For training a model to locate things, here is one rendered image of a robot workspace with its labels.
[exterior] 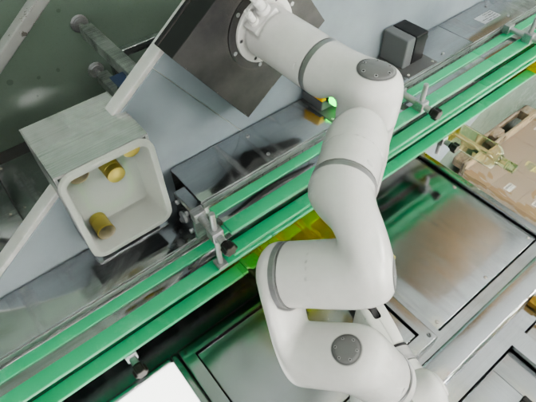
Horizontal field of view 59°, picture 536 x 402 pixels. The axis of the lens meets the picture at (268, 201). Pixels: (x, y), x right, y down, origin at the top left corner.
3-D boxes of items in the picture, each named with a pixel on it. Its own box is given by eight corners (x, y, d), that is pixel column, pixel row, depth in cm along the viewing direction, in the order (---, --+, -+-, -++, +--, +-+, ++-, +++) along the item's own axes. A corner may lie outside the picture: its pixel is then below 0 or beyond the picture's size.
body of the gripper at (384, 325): (404, 362, 93) (374, 315, 100) (415, 340, 85) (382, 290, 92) (372, 377, 91) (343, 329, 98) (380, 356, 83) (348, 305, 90)
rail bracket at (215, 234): (196, 246, 101) (230, 285, 94) (183, 195, 88) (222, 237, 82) (208, 239, 102) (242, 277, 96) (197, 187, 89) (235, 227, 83)
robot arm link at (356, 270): (284, 166, 61) (246, 252, 52) (388, 151, 54) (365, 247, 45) (321, 236, 69) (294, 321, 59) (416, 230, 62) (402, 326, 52)
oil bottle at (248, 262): (219, 250, 109) (278, 315, 98) (217, 235, 104) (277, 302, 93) (239, 237, 111) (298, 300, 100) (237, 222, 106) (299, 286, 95)
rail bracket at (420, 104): (389, 96, 117) (432, 124, 110) (394, 72, 112) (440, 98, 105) (400, 90, 119) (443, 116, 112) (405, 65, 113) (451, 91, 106)
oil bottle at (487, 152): (432, 134, 148) (506, 181, 135) (435, 122, 144) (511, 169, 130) (444, 124, 150) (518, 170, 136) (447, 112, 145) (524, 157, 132)
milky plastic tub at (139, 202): (78, 234, 95) (97, 262, 91) (33, 154, 78) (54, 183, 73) (154, 192, 102) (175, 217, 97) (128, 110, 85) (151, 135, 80)
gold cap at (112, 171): (93, 159, 84) (104, 173, 82) (112, 150, 86) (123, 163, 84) (100, 173, 87) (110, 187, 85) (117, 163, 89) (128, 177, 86)
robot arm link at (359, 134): (388, 169, 56) (364, 249, 68) (411, 64, 71) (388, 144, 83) (310, 151, 57) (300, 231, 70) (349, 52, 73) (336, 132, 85)
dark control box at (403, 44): (377, 56, 126) (402, 69, 122) (382, 28, 120) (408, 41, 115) (398, 45, 129) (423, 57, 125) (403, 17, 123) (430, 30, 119)
